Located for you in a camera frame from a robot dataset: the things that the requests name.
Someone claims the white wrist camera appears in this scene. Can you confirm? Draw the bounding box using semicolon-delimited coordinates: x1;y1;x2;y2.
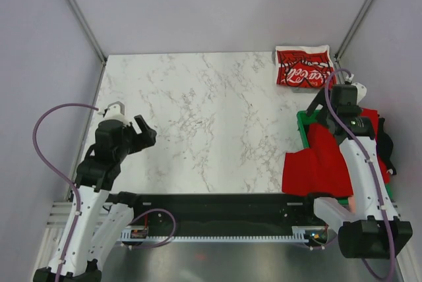
98;101;130;126
345;77;367;104

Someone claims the green plastic bin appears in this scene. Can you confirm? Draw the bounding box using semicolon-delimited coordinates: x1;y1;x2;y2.
283;109;396;206

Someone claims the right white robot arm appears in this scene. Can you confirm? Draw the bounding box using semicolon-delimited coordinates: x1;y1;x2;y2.
301;84;413;259

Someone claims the black clothes pile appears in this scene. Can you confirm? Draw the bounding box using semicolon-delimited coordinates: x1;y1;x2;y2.
377;117;397;175

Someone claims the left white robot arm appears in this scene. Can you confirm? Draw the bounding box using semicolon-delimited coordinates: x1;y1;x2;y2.
33;113;157;281

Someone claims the white slotted cable duct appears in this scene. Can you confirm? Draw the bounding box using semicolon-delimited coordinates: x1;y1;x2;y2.
117;226;324;244

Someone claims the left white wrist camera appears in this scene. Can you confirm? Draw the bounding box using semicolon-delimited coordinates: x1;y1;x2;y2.
98;101;130;126

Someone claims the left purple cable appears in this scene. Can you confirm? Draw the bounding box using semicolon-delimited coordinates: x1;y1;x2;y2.
34;103;100;282

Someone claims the plain red t-shirt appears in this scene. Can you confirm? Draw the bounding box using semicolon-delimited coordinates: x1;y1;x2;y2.
282;107;380;197

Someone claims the left aluminium frame post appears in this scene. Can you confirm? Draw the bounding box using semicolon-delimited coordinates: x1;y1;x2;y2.
45;0;108;65

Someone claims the aluminium frame post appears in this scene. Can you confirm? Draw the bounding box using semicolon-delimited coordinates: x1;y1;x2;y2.
45;0;108;65
334;0;375;66

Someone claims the folded red Coca-Cola t-shirt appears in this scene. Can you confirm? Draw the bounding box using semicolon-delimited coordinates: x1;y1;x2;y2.
274;45;334;89

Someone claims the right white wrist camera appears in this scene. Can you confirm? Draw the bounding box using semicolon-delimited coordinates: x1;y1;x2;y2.
345;77;367;104

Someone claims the right aluminium frame post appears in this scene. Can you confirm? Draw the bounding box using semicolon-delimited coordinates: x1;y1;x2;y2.
334;0;375;66

